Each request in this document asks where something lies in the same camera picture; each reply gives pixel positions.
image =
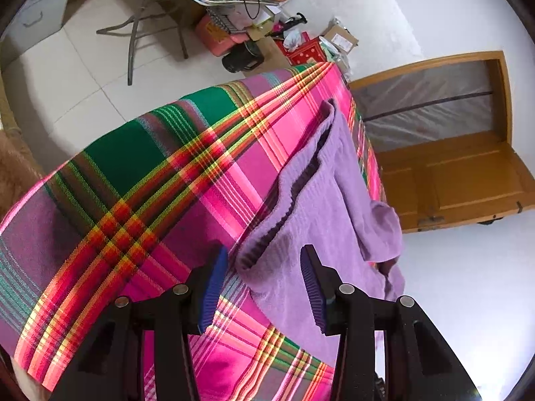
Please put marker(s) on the red gift box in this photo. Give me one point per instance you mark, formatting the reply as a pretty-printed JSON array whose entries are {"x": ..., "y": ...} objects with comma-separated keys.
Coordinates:
[{"x": 308, "y": 52}]

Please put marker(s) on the purple fleece garment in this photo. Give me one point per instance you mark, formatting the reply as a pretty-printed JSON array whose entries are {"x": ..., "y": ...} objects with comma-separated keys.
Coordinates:
[{"x": 322, "y": 200}]

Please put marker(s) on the black spray bottle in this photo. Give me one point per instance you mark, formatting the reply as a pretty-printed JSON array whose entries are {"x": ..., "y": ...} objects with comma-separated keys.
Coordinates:
[{"x": 281, "y": 28}]

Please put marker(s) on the pink plaid tablecloth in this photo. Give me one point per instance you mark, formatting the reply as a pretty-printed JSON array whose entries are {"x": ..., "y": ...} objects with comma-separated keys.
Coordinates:
[{"x": 135, "y": 211}]

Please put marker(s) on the grey drawer cabinet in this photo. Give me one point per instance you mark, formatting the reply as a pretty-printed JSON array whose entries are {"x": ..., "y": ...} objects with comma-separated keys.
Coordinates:
[{"x": 35, "y": 21}]

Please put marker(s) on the plastic-covered doorway curtain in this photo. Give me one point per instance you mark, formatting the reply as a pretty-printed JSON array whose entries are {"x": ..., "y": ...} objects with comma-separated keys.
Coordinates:
[{"x": 428, "y": 105}]

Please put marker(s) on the wooden door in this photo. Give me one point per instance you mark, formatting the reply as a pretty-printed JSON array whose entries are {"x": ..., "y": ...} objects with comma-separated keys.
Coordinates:
[{"x": 472, "y": 179}]

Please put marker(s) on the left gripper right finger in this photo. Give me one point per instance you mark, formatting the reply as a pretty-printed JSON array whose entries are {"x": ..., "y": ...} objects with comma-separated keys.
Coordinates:
[{"x": 340, "y": 309}]

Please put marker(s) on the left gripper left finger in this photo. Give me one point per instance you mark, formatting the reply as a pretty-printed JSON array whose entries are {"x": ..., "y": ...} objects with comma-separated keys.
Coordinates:
[{"x": 187, "y": 309}]

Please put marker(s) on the brown cardboard parcel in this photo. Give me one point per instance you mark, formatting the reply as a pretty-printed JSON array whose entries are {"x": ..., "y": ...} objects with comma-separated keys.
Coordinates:
[{"x": 341, "y": 38}]

